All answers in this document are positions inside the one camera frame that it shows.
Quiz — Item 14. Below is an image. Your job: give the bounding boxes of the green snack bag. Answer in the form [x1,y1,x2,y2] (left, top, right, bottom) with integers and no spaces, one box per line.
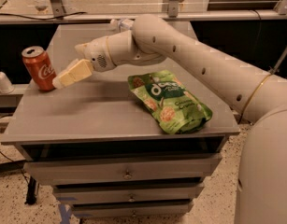
[128,70,212,134]

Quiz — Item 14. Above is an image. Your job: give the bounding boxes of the metal frame rail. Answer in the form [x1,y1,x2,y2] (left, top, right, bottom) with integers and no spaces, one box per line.
[0,10,287,25]

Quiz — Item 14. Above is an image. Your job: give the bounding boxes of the grey drawer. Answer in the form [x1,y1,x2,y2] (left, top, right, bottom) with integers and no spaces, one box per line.
[71,199,193,218]
[24,153,222,186]
[53,182,204,204]

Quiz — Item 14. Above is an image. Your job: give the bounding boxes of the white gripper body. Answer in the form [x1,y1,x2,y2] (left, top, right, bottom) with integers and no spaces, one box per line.
[75,36,116,72]

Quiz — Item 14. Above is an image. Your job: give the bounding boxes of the top grey drawer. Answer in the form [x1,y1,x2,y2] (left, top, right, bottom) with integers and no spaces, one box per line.
[24,153,222,186]

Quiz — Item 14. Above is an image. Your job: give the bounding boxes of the grey drawer cabinet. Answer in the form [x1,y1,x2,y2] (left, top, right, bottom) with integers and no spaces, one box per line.
[0,21,241,220]

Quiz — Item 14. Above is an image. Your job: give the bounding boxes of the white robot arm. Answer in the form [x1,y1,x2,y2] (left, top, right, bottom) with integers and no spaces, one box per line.
[52,14,287,224]

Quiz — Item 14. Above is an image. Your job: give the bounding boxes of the middle grey drawer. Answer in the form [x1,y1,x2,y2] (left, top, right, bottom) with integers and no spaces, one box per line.
[53,182,204,204]

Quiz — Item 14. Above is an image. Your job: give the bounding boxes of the bottom grey drawer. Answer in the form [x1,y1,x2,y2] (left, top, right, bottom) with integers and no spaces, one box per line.
[71,199,193,218]

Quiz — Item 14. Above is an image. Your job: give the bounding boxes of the red coke can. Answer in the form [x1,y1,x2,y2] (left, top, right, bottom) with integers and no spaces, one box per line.
[22,46,56,91]

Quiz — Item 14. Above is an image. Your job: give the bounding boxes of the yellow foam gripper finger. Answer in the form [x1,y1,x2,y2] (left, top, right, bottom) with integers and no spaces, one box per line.
[66,59,79,69]
[52,59,93,89]

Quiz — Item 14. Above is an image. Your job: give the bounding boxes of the white pipe fitting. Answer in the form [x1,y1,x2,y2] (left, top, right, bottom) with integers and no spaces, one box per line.
[0,71,14,94]

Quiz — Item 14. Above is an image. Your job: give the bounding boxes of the black cable on rail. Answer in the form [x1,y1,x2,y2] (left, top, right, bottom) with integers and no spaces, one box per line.
[0,10,88,21]

